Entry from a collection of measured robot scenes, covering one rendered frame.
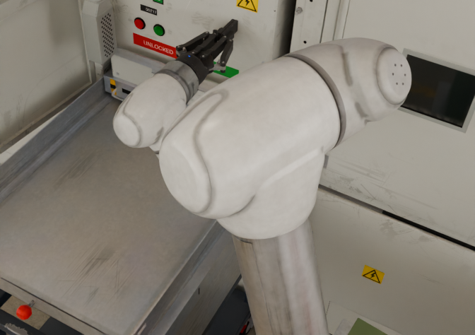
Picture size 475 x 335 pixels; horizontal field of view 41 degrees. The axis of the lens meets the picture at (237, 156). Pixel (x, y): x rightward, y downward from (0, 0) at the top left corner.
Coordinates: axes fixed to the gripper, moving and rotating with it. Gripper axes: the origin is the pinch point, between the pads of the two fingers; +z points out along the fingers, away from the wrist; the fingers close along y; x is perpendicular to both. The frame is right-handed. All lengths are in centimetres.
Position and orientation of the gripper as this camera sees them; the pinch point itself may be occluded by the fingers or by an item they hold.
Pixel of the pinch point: (227, 31)
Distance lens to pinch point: 152.3
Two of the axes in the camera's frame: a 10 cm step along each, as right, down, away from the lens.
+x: 0.4, -7.1, -7.0
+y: 8.8, 3.6, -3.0
